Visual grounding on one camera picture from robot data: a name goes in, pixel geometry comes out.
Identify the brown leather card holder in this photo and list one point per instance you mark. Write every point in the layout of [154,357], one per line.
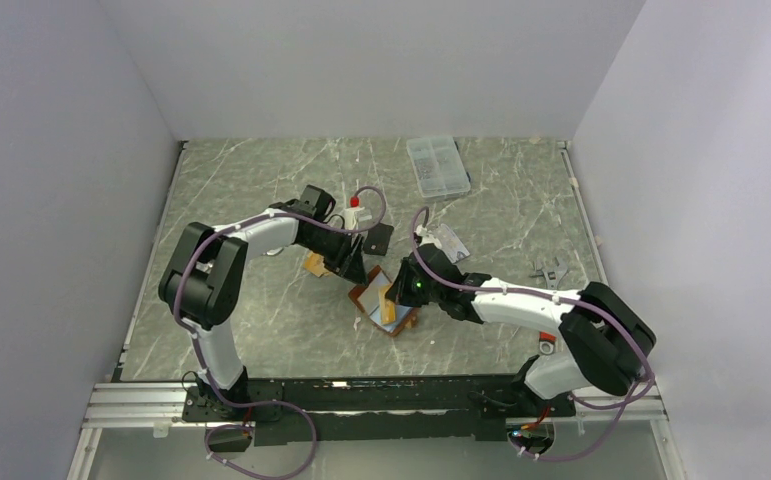
[369,299]

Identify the gold card stack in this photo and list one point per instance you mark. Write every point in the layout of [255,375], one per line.
[314,264]

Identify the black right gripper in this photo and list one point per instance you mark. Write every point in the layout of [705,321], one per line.
[399,290]

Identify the aluminium frame rail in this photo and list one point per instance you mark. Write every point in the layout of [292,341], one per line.
[160,406]

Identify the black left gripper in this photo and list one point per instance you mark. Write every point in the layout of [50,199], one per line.
[353,268]

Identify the clear plastic screw box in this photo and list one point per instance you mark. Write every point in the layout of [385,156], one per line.
[438,167]

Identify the silver open-end wrench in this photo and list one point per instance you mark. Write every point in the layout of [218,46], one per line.
[274,252]

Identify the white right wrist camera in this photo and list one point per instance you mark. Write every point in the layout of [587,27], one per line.
[424,236]

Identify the black card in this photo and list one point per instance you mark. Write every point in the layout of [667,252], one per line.
[378,240]

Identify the orange handled tool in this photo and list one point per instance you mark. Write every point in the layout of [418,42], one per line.
[546,343]

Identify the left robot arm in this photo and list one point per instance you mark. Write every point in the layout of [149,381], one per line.
[202,281]

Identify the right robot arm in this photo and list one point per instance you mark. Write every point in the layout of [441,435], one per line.
[606,343]

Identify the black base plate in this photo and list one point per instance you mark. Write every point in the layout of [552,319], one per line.
[481,407]

